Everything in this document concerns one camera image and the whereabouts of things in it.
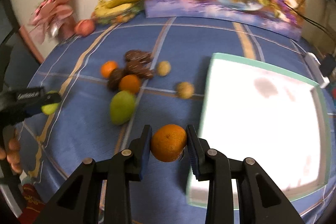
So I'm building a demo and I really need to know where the small green fruit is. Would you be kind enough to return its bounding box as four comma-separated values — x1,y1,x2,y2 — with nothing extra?
41,90,60,115

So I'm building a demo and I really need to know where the large orange fruit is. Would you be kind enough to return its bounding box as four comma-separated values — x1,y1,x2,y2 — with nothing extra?
150,124,187,162

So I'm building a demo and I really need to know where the person left hand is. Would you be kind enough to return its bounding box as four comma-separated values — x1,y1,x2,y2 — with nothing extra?
0,133,23,174

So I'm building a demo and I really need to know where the white tray green rim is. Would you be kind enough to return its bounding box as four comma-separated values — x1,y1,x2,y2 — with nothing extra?
198,53,331,201

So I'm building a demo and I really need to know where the pink ribbon gift bouquet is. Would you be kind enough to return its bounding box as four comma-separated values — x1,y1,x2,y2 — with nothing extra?
29,0,75,44

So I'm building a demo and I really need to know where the small orange tangerine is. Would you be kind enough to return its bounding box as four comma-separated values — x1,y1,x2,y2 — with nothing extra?
100,60,118,79

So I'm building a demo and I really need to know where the blue plaid tablecloth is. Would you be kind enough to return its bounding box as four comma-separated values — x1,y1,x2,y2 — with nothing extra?
18,14,335,223

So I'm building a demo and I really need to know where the red apple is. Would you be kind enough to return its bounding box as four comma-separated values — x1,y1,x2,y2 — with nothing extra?
74,19,96,37

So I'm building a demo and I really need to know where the small brown kiwi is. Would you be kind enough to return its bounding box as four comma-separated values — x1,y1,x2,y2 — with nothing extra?
157,61,171,77
176,82,194,100

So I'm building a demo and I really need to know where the white power strip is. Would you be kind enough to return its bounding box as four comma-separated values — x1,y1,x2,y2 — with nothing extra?
304,52,330,89

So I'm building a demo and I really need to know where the yellow banana bunch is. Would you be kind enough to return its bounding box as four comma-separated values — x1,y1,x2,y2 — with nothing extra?
92,0,142,18

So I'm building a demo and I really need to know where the black power adapter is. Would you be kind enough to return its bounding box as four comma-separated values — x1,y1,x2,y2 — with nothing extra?
319,53,336,77

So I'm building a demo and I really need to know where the black cable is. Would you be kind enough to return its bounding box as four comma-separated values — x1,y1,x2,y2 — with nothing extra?
283,2,336,42

